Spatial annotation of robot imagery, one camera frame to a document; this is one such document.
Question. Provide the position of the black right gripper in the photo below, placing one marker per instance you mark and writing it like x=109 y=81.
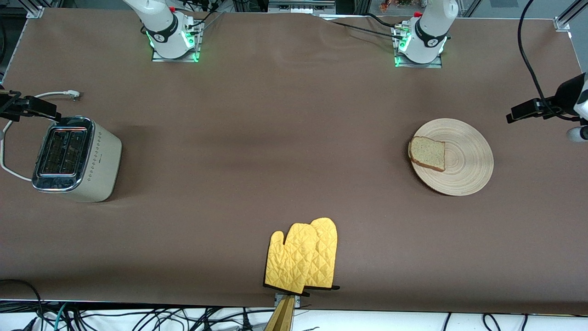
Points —
x=10 y=106

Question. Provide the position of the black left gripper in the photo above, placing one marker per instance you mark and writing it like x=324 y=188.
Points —
x=563 y=95

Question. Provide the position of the round pale wooden plate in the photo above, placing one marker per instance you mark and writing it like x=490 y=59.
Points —
x=468 y=161

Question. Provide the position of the slice of brown bread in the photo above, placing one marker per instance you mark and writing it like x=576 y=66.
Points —
x=427 y=154

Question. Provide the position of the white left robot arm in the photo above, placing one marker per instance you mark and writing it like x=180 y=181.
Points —
x=429 y=27

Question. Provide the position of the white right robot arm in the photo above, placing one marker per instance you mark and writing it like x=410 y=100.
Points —
x=161 y=27

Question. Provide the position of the cream and chrome toaster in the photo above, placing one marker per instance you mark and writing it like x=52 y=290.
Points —
x=98 y=161

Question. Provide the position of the yellow quilted oven mitt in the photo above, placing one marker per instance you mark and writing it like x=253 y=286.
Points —
x=289 y=262
x=327 y=253

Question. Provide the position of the grey metal box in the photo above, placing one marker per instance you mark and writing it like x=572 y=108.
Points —
x=298 y=6

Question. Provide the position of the wooden wedge beam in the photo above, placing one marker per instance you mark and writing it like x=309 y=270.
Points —
x=282 y=317

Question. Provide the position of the aluminium frame profile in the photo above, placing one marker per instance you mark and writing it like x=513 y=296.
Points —
x=36 y=9
x=567 y=16

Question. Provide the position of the small metal mounting bracket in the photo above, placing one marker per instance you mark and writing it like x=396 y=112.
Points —
x=297 y=301

